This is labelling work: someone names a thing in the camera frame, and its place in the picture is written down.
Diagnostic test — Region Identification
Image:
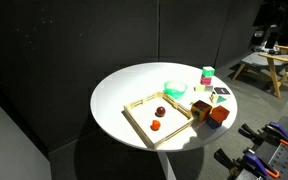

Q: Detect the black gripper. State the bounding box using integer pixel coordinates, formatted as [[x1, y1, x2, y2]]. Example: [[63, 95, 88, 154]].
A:
[[265, 31, 280, 51]]

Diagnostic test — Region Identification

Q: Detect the wooden slatted crate tray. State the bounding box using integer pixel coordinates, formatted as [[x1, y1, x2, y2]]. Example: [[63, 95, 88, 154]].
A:
[[122, 91, 196, 150]]

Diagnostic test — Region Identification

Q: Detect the crinkled clear plastic bag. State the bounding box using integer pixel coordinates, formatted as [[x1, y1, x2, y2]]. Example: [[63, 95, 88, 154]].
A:
[[254, 43, 282, 55]]

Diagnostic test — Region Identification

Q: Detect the wooden armchair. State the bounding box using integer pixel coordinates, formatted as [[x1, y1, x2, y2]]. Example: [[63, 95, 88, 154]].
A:
[[232, 44, 288, 99]]

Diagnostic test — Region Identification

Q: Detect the green cube block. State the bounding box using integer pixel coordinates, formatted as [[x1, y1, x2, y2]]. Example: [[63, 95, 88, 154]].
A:
[[202, 66, 216, 79]]

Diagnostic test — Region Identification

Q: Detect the black-topped picture block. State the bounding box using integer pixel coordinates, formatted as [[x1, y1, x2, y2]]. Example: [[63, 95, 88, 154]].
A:
[[210, 86, 232, 105]]

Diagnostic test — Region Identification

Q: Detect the pink cube block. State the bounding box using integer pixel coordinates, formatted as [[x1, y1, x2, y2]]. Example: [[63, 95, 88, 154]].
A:
[[200, 75, 213, 86]]

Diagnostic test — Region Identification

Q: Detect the orange open cube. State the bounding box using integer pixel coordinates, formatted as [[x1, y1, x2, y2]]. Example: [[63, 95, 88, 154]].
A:
[[209, 105, 231, 124]]

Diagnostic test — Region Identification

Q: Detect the purple and orange clamp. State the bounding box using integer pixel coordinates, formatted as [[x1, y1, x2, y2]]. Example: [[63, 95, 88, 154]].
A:
[[213, 148, 281, 179], [238, 121, 288, 149]]

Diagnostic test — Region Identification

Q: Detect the multicoloured open cube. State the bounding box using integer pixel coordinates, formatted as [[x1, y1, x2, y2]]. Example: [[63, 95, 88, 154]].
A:
[[190, 99, 213, 123]]

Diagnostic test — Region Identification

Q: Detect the blue open cube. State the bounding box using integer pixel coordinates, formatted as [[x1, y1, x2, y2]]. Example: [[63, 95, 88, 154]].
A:
[[205, 115, 223, 130]]

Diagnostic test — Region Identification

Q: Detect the green plastic bowl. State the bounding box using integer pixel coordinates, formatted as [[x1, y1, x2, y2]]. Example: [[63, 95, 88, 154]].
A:
[[163, 80, 188, 101]]

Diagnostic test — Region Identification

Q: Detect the small orange-red toy fruit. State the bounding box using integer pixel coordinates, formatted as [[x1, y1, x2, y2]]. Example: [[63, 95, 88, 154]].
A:
[[150, 119, 162, 132]]

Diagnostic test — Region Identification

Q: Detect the white table pedestal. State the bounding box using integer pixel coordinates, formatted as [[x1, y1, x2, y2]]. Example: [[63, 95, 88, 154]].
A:
[[157, 150, 178, 180]]

